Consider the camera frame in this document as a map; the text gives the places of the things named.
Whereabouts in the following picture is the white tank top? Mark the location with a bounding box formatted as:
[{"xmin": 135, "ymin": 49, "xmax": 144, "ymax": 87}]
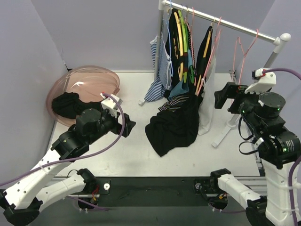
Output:
[{"xmin": 198, "ymin": 56, "xmax": 216, "ymax": 136}]

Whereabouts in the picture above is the pink wire hanger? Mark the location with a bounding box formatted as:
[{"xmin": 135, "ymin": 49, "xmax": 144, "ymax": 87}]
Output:
[
  {"xmin": 195, "ymin": 17, "xmax": 222, "ymax": 97},
  {"xmin": 231, "ymin": 29, "xmax": 259, "ymax": 85}
]

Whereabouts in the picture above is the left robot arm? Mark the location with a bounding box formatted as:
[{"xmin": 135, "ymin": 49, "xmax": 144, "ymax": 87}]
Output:
[{"xmin": 0, "ymin": 109, "xmax": 136, "ymax": 226}]

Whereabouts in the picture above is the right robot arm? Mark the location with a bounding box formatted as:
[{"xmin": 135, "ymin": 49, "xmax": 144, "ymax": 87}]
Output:
[{"xmin": 195, "ymin": 82, "xmax": 301, "ymax": 226}]

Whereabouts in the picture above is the black hanging tank top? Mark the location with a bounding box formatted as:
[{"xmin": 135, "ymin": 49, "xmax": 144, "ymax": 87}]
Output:
[{"xmin": 195, "ymin": 25, "xmax": 214, "ymax": 95}]

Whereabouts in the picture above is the yellow hanger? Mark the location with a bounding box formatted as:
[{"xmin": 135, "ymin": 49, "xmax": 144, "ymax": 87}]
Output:
[{"xmin": 174, "ymin": 12, "xmax": 184, "ymax": 81}]

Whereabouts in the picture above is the wooden hanger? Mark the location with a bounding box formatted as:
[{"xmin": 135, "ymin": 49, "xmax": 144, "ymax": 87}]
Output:
[{"xmin": 195, "ymin": 16, "xmax": 216, "ymax": 96}]

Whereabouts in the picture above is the blue striped tank top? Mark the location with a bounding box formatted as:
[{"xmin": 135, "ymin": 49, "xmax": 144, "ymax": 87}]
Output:
[{"xmin": 144, "ymin": 21, "xmax": 174, "ymax": 102}]

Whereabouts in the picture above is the green hanger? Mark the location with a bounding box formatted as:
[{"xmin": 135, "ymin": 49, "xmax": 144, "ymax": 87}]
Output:
[{"xmin": 178, "ymin": 10, "xmax": 195, "ymax": 85}]

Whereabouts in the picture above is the black garment on table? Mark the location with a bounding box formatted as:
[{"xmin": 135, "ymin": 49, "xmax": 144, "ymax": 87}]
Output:
[{"xmin": 145, "ymin": 95, "xmax": 202, "ymax": 157}]

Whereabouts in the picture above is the black striped garment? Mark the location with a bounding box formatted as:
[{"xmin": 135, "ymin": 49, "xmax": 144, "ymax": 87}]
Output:
[{"xmin": 158, "ymin": 93, "xmax": 196, "ymax": 112}]

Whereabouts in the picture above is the light blue garment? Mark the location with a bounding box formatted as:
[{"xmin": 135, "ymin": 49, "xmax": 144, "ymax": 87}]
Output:
[{"xmin": 168, "ymin": 49, "xmax": 194, "ymax": 100}]

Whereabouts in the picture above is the pink transparent basket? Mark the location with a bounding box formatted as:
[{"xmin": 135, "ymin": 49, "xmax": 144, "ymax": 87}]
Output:
[{"xmin": 46, "ymin": 65, "xmax": 120, "ymax": 126}]

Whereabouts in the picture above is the black garment in basket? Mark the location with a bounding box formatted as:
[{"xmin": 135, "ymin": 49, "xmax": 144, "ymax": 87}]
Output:
[{"xmin": 51, "ymin": 92, "xmax": 103, "ymax": 119}]

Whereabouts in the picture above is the black shirt yellow print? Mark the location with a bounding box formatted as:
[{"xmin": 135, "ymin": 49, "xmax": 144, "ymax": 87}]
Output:
[{"xmin": 168, "ymin": 8, "xmax": 180, "ymax": 88}]

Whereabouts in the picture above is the metal clothes rack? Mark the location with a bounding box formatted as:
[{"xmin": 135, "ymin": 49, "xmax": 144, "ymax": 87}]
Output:
[{"xmin": 138, "ymin": 0, "xmax": 292, "ymax": 148}]

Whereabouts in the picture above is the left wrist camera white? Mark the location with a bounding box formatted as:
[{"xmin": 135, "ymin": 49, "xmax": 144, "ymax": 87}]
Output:
[{"xmin": 100, "ymin": 93, "xmax": 118, "ymax": 118}]

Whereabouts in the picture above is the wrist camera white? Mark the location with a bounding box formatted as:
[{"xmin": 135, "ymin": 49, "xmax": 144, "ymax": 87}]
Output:
[
  {"xmin": 100, "ymin": 93, "xmax": 118, "ymax": 118},
  {"xmin": 245, "ymin": 68, "xmax": 277, "ymax": 94}
]

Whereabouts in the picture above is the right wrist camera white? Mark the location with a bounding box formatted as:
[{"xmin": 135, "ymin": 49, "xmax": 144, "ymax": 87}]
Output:
[{"xmin": 245, "ymin": 68, "xmax": 277, "ymax": 94}]

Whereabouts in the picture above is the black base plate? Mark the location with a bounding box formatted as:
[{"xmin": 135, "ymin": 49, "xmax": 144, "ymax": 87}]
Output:
[{"xmin": 77, "ymin": 176, "xmax": 237, "ymax": 208}]

